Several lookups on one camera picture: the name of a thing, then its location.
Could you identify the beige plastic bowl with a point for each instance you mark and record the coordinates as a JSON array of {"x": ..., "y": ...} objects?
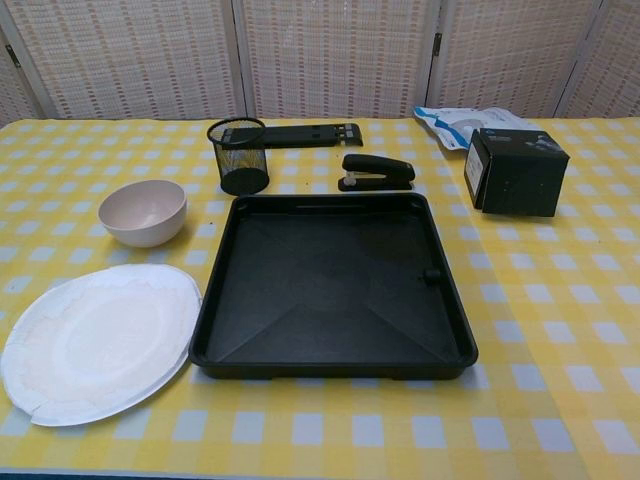
[{"x": 145, "y": 227}]

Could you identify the white paper plate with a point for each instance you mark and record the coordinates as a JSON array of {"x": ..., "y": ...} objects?
[{"x": 100, "y": 345}]

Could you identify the black square plastic tray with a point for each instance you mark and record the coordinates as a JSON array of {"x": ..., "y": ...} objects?
[{"x": 325, "y": 285}]

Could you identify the black stapler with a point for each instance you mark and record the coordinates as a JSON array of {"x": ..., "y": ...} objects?
[{"x": 380, "y": 167}]

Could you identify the black mesh pen holder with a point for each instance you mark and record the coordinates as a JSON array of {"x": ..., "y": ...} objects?
[{"x": 245, "y": 181}]

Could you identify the black folding laptop stand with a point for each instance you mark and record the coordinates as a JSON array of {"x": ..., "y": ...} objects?
[{"x": 300, "y": 135}]

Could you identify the white blue mask package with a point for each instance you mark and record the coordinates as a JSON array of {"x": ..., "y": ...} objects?
[{"x": 450, "y": 131}]

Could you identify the beige woven folding screen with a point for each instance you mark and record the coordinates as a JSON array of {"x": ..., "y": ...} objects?
[{"x": 330, "y": 55}]

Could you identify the black cardboard box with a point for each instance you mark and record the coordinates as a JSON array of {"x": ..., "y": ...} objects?
[{"x": 520, "y": 185}]

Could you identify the yellow white checkered tablecloth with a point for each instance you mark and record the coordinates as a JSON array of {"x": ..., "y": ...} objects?
[
  {"x": 590, "y": 300},
  {"x": 125, "y": 440}
]

